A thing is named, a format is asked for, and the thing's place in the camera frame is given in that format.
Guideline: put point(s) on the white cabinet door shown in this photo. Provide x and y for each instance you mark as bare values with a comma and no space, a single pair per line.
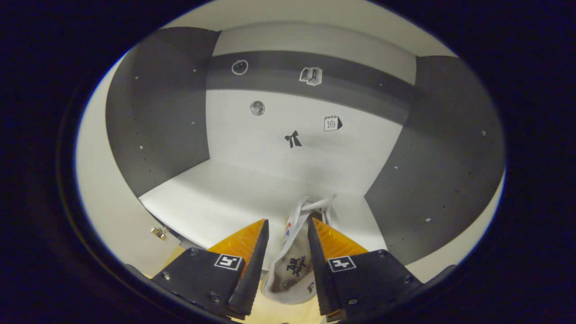
468,238
108,189

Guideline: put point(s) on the white grey shoe cabinet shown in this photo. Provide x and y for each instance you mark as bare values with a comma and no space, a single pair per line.
315,166

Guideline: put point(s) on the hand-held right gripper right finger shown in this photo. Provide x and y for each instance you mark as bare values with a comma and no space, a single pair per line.
320,274

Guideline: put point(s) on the white canvas shoe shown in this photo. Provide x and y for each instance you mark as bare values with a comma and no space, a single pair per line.
294,265

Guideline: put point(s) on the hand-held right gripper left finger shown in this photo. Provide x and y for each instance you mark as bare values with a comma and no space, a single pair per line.
252,270

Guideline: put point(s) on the metal door hinge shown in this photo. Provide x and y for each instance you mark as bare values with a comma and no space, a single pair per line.
159,232

